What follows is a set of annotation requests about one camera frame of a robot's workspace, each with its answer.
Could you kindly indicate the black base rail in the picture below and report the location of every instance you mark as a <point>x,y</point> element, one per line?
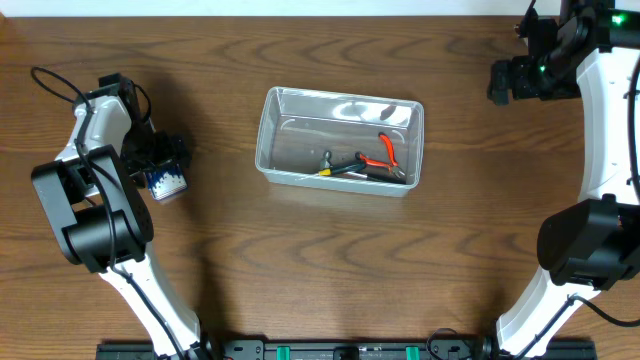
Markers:
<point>441,346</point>

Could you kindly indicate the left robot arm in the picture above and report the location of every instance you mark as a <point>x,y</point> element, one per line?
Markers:
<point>90,196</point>

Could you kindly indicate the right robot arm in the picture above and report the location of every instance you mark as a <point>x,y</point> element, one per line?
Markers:
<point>589,52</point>

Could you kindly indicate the clear plastic container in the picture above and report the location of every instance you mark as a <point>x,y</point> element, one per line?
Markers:
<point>298,125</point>

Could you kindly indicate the blue precision screwdriver set case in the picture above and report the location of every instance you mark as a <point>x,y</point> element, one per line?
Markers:
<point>166,183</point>

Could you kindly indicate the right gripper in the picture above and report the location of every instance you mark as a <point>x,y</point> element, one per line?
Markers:
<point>522,85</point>

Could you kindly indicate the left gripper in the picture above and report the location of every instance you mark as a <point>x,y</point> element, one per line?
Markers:
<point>168,154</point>

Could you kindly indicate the black yellow screwdriver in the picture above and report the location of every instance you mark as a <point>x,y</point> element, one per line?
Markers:
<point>327,170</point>

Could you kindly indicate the black handled hammer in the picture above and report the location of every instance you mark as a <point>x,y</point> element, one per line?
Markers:
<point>395,176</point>

